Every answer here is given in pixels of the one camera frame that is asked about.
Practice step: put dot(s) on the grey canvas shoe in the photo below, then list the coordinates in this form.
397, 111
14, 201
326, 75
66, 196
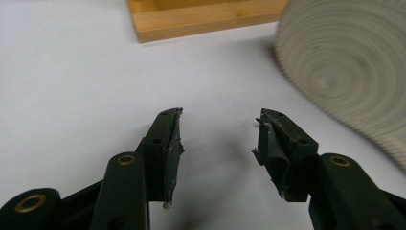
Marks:
344, 64

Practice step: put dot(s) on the wooden shoe rack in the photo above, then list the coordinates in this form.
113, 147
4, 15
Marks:
191, 22

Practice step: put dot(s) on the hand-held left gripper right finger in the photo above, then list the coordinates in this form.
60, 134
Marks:
287, 150

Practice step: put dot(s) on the white table sheet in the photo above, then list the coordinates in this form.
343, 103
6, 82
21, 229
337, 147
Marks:
79, 80

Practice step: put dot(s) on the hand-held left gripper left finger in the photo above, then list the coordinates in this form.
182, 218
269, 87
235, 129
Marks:
159, 153

